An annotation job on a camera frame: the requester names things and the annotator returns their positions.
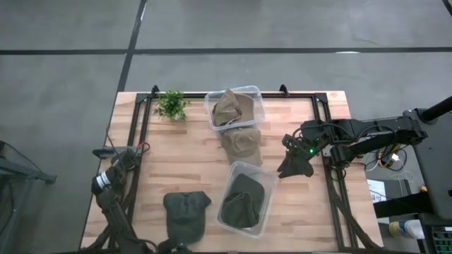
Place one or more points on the grey metal stand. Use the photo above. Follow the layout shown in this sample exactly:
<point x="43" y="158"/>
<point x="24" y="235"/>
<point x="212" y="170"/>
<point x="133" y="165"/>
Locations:
<point x="21" y="169"/>

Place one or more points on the khaki baseball cap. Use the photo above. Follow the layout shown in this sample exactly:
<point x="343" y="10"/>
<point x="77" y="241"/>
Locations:
<point x="243" y="144"/>
<point x="231" y="107"/>

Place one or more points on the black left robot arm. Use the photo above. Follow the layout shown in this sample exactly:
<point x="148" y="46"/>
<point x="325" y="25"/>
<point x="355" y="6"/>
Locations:
<point x="113" y="197"/>

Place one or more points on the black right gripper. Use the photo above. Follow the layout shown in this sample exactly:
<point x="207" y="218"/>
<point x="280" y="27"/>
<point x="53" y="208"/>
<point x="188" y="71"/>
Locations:
<point x="300" y="148"/>

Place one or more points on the white paper sheet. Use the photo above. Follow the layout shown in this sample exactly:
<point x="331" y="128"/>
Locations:
<point x="378" y="190"/>

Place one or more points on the dark green baseball cap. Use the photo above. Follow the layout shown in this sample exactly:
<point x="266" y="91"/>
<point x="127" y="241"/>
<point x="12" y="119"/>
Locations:
<point x="243" y="201"/>
<point x="185" y="215"/>

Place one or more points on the black table frame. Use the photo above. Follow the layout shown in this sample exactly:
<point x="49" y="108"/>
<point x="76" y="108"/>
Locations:
<point x="319" y="106"/>

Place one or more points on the black flat device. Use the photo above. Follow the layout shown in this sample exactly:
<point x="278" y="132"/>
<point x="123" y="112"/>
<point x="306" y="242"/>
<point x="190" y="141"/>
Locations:
<point x="104" y="152"/>

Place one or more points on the small green potted plant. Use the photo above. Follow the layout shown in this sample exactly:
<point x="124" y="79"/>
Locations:
<point x="172" y="104"/>

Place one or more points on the clear plastic storage bin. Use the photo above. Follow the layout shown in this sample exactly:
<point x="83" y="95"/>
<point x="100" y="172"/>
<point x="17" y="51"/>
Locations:
<point x="259" y="120"/>
<point x="270" y="190"/>

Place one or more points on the black pole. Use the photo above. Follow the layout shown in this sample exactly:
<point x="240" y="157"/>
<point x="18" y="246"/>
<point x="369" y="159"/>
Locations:
<point x="436" y="107"/>

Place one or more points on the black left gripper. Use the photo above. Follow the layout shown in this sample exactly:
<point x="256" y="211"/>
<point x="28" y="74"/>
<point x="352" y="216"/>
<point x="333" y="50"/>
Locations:
<point x="173" y="248"/>

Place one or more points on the plastic bottle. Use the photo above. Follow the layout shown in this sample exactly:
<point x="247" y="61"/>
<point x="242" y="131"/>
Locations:
<point x="406" y="228"/>

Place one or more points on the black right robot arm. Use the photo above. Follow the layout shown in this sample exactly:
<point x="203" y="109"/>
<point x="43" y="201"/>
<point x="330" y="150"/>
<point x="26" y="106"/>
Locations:
<point x="370" y="134"/>

